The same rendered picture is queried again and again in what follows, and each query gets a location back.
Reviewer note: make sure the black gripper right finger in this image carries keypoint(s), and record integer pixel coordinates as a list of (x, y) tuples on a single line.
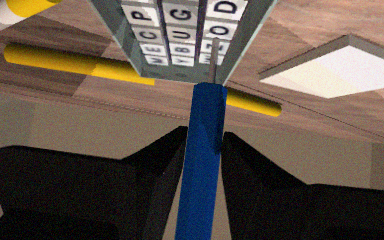
[(265, 202)]

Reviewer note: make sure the blue stylus with white tip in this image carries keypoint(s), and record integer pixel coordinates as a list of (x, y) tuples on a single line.
[(202, 158)]

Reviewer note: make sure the grey keyboard with white letter keys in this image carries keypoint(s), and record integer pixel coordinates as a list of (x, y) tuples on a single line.
[(172, 40)]

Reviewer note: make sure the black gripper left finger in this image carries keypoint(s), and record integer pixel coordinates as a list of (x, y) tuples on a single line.
[(135, 193)]

